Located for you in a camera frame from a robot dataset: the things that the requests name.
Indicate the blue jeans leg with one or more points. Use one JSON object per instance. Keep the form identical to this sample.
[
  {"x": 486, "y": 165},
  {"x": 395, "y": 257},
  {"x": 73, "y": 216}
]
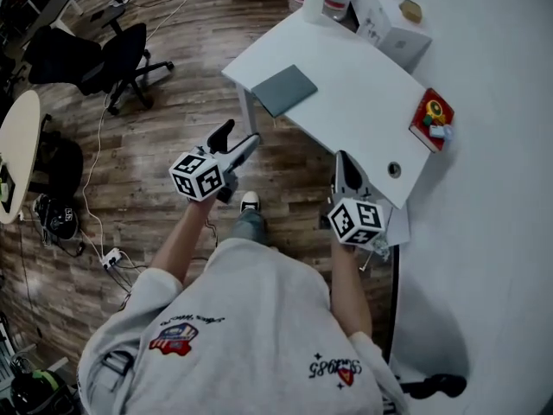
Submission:
[{"x": 248, "y": 227}]

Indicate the grey notebook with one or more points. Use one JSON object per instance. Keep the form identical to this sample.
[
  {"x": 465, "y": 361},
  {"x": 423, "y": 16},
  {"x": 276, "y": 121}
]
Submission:
[{"x": 285, "y": 89}]

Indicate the yellow green round toy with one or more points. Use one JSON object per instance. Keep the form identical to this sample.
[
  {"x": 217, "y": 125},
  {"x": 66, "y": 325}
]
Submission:
[{"x": 434, "y": 108}]

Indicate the small light blue toy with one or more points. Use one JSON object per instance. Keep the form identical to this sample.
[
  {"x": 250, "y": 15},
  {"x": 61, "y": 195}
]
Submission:
[{"x": 438, "y": 131}]

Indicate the person's left forearm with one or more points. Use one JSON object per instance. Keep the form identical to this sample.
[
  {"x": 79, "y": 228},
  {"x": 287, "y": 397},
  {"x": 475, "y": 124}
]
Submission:
[{"x": 186, "y": 240}]

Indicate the white vase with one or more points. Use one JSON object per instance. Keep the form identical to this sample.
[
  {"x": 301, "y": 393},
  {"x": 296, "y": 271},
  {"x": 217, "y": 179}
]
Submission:
[{"x": 313, "y": 4}]

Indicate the round beige table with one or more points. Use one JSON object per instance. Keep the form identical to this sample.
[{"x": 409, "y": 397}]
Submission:
[{"x": 19, "y": 154}]

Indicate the white desk leg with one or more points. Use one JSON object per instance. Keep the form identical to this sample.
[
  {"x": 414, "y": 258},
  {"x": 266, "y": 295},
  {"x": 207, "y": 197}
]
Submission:
[{"x": 247, "y": 110}]

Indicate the black white sneaker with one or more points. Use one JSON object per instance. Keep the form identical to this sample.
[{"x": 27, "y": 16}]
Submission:
[{"x": 250, "y": 200}]

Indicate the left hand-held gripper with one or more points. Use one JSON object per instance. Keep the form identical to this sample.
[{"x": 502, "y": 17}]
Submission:
[{"x": 196, "y": 176}]

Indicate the black office chair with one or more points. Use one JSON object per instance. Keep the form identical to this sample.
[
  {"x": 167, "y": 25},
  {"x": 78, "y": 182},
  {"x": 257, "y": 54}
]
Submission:
[{"x": 99, "y": 59}]

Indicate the black bag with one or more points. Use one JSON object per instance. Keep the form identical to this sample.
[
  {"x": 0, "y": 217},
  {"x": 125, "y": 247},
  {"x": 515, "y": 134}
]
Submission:
[{"x": 58, "y": 221}]

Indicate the grey sweatshirt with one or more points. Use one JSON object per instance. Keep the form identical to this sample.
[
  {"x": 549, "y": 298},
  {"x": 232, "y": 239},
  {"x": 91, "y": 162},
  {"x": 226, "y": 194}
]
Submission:
[{"x": 242, "y": 340}]

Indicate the black shoe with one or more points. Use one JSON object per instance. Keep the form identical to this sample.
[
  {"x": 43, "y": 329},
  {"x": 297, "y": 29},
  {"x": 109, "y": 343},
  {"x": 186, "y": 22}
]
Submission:
[{"x": 436, "y": 385}]

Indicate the red book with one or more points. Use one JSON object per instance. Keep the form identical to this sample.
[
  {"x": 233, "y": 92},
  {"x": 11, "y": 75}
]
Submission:
[{"x": 421, "y": 123}]

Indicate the white power strip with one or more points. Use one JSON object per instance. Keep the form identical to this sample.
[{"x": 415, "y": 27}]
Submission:
[{"x": 111, "y": 258}]

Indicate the person's right forearm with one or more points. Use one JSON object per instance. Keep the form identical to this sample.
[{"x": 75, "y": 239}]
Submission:
[{"x": 350, "y": 288}]

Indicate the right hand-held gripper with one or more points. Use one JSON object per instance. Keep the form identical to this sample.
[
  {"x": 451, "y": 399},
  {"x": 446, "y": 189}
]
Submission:
[{"x": 356, "y": 221}]

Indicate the white cardboard box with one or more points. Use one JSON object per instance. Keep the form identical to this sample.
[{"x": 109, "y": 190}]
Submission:
[{"x": 395, "y": 35}]

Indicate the small golden object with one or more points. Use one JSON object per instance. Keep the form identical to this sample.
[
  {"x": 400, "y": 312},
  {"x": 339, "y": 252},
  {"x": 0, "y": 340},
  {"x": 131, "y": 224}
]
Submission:
[{"x": 411, "y": 10}]

